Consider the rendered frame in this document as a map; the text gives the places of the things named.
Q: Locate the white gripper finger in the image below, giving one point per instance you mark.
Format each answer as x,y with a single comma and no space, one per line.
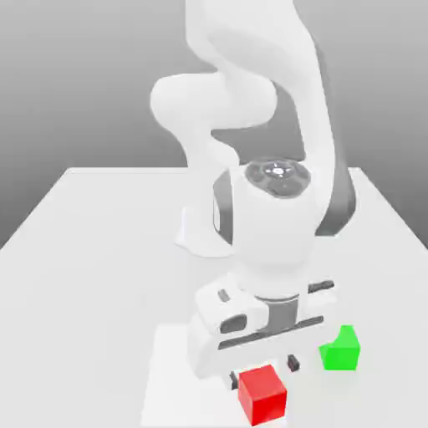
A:
293,363
234,381

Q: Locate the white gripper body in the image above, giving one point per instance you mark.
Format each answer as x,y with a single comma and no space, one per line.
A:
267,351

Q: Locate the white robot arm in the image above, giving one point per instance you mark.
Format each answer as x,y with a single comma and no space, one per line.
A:
267,227

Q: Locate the small red cube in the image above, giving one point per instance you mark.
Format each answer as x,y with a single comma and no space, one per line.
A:
262,396

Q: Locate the small green cube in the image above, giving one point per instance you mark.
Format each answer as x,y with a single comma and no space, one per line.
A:
339,354

